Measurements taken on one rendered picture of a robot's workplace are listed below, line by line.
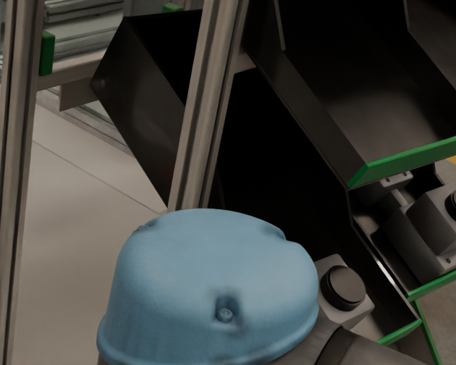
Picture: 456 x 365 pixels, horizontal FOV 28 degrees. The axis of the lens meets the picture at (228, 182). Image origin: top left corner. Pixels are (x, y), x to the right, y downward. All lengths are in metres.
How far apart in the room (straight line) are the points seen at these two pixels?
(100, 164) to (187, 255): 1.23
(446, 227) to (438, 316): 2.24
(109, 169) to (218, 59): 0.99
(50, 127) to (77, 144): 0.07
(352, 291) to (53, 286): 0.70
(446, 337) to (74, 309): 1.85
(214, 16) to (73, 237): 0.82
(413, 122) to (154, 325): 0.34
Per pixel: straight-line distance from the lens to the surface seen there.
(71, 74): 0.73
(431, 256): 0.75
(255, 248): 0.33
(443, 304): 3.04
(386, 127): 0.59
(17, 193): 0.74
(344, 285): 0.59
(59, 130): 1.63
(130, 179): 1.51
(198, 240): 0.33
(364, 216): 0.78
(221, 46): 0.55
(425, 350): 0.90
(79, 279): 1.25
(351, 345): 0.33
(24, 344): 1.14
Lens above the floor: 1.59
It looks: 28 degrees down
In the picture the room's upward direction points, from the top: 12 degrees clockwise
